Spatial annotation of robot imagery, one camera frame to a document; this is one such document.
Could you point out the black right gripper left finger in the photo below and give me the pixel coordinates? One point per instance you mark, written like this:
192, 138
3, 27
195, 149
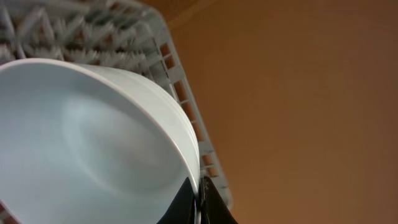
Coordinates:
182, 210

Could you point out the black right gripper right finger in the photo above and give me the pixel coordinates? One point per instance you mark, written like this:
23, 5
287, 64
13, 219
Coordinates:
213, 210

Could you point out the pale green bowl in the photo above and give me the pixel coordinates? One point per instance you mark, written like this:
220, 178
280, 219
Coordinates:
90, 144

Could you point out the grey-blue dishwasher rack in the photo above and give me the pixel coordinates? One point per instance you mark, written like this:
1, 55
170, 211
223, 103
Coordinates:
122, 34

